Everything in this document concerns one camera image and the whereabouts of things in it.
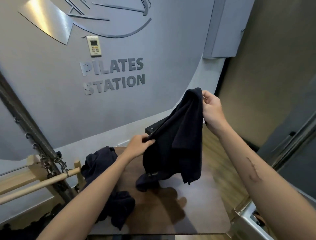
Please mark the person's left hand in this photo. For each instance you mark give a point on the person's left hand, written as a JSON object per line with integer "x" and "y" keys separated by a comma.
{"x": 137, "y": 147}

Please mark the person's right hand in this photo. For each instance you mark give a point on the person's right hand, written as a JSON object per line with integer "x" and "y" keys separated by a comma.
{"x": 214, "y": 113}

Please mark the person's right forearm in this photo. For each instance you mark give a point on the person's right forearm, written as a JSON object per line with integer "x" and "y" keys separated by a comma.
{"x": 266, "y": 185}

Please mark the person's left forearm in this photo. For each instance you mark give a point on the person's left forearm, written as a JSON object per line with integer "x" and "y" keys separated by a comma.
{"x": 86, "y": 202}

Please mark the black padded box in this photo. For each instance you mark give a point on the black padded box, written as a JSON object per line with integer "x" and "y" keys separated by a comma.
{"x": 154, "y": 128}

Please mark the brown wooden side table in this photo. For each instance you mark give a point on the brown wooden side table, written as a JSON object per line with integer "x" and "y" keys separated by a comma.
{"x": 205, "y": 210}

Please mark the wooden roll bar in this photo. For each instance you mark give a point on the wooden roll bar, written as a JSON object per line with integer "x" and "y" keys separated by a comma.
{"x": 37, "y": 185}

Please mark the chrome tower pole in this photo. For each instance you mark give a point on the chrome tower pole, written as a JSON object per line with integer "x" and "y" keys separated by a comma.
{"x": 29, "y": 128}

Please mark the white wall socket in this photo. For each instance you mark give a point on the white wall socket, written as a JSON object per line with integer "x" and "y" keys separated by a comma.
{"x": 123, "y": 143}

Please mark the brown blind with black frame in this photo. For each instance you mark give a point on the brown blind with black frame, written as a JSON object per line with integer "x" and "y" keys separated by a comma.
{"x": 271, "y": 74}

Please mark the grey wall letters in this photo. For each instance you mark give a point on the grey wall letters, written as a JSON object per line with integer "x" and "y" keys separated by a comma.
{"x": 113, "y": 76}

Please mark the chrome frame pole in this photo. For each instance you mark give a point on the chrome frame pole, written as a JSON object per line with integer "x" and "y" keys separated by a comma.
{"x": 293, "y": 146}

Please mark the grey wall cabinet box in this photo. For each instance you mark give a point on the grey wall cabinet box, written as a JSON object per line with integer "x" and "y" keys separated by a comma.
{"x": 229, "y": 27}

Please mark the wooden tower frame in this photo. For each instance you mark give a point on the wooden tower frame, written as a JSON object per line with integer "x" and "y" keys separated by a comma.
{"x": 33, "y": 164}

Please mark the white wall thermostat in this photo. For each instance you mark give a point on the white wall thermostat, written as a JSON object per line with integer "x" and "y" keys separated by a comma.
{"x": 94, "y": 45}

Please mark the silver metal frame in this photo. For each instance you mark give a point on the silver metal frame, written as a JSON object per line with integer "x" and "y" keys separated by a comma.
{"x": 247, "y": 220}

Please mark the metal wall logo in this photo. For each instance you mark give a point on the metal wall logo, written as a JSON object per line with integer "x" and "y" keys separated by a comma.
{"x": 47, "y": 19}

